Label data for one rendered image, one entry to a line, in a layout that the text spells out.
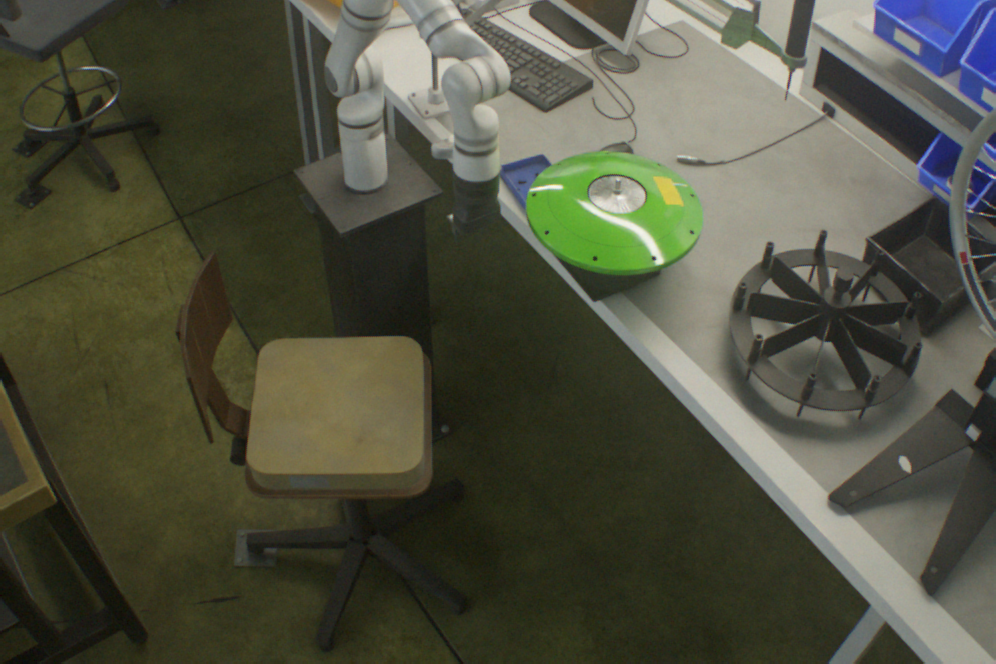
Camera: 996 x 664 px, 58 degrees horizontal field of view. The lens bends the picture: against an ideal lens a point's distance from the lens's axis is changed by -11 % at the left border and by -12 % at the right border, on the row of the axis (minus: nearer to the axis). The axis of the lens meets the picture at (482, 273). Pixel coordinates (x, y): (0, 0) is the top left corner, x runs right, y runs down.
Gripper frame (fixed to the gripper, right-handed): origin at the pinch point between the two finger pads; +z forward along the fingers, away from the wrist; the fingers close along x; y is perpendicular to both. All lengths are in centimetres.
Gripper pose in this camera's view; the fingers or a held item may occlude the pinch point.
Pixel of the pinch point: (469, 239)
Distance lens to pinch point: 176.5
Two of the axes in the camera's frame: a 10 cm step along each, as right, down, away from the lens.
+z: 0.0, 7.1, 7.1
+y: 5.3, 6.0, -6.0
